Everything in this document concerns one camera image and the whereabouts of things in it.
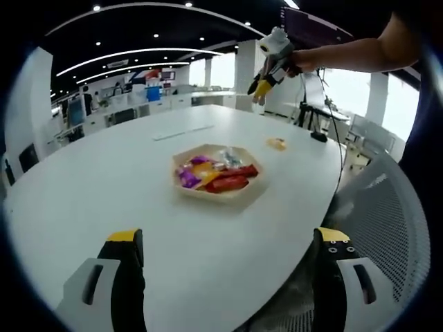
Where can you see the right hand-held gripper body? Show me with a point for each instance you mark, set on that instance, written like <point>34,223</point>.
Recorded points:
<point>280,48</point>

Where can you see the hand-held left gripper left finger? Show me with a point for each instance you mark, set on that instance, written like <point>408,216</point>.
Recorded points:
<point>124,283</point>

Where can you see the white mesh office chair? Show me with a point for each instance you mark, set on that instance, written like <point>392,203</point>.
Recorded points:
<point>384,224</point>

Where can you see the cream hexagonal container tray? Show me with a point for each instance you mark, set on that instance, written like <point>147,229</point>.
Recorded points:
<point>256,188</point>

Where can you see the black tripod stand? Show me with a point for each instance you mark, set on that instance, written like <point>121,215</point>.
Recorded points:
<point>306,114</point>

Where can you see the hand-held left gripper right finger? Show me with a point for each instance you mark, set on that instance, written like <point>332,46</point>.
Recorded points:
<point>328,287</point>

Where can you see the white square pillar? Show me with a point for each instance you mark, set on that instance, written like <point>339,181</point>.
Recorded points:
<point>249,76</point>
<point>29,103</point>

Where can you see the teal panel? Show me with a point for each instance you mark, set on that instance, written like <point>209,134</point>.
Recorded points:
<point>76,112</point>

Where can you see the pile of food snack packets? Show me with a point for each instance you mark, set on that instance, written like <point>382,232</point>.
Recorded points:
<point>214,173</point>

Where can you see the blue storage bin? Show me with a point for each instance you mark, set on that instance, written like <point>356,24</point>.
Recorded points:
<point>154,94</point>

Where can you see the dark monitor screen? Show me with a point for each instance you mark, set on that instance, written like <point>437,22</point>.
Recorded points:
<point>311,24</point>

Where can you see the small black device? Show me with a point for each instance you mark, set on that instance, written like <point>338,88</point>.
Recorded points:
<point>318,136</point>

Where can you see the black office chair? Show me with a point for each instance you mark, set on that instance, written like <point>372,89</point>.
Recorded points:
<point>29,157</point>

